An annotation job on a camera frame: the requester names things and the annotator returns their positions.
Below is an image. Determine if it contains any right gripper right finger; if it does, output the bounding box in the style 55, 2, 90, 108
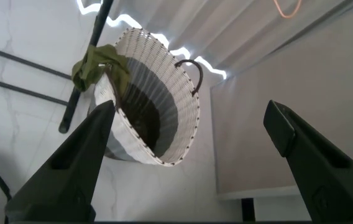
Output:
263, 99, 353, 223

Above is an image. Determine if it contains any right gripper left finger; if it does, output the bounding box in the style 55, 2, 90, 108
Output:
4, 99, 116, 223

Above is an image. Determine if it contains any white laundry basket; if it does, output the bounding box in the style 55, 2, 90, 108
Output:
88, 27, 204, 167

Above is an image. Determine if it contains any black clothes rack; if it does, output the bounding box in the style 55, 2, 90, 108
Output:
0, 0, 115, 134

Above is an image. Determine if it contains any pink clothes hanger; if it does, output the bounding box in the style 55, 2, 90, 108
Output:
272, 0, 303, 19

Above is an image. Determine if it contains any green garment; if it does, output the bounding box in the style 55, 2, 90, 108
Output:
71, 44, 132, 99

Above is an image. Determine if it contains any white curtain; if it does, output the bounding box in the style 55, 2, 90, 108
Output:
101, 0, 353, 78

